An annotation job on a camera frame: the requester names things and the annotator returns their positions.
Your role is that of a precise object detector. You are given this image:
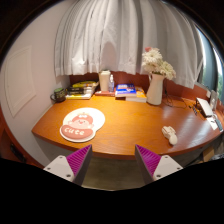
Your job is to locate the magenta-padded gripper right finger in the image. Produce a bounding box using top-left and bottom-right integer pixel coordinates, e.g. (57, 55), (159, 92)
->
(134, 143), (184, 185)

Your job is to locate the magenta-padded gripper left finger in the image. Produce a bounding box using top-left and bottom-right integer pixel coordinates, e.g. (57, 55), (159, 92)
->
(43, 143), (94, 186)

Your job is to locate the white computer mouse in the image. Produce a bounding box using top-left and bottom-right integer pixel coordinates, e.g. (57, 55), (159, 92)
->
(161, 125), (179, 146)

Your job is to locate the round white pink cartoon mouse pad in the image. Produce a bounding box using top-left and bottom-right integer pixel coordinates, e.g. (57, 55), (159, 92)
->
(59, 107), (106, 144)

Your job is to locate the white paper sheet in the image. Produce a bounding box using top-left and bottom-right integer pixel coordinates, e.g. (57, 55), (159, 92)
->
(206, 116), (219, 131)

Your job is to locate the dark phone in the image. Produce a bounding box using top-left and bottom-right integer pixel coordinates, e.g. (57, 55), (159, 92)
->
(213, 116), (224, 133)

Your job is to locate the white flat device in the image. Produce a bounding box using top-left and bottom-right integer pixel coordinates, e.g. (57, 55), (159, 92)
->
(195, 97), (214, 118)

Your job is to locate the green and black mug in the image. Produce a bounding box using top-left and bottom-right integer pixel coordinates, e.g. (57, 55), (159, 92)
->
(50, 87), (68, 103)

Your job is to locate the white and yellow book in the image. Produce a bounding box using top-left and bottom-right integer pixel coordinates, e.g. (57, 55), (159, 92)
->
(65, 92), (96, 100)

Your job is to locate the orange yellow book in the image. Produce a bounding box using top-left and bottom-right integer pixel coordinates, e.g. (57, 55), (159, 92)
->
(125, 87), (148, 103)

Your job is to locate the white ceramic vase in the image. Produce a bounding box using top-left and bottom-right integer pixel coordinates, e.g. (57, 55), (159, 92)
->
(146, 72), (166, 106)

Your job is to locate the reddish brown book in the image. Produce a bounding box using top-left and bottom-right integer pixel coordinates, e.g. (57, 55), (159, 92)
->
(94, 89), (116, 97)

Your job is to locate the black and yellow book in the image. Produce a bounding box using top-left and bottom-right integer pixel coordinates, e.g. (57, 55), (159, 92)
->
(71, 80), (99, 89)

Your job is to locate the blue book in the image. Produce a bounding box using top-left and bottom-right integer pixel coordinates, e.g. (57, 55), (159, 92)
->
(114, 83), (138, 98)

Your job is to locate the cream tumbler with lid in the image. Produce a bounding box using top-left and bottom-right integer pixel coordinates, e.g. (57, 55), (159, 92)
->
(98, 69), (112, 93)

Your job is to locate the clear spray bottle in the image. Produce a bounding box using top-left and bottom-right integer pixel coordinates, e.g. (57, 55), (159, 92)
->
(107, 74), (115, 93)

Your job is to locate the glass window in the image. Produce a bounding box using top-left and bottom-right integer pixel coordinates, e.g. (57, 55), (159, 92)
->
(196, 26), (224, 98)

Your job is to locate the white curtain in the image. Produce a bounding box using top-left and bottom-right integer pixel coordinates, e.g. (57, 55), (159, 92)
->
(54, 0), (204, 89)

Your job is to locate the black cable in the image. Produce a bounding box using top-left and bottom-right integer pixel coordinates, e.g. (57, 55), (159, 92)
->
(162, 87), (200, 116)

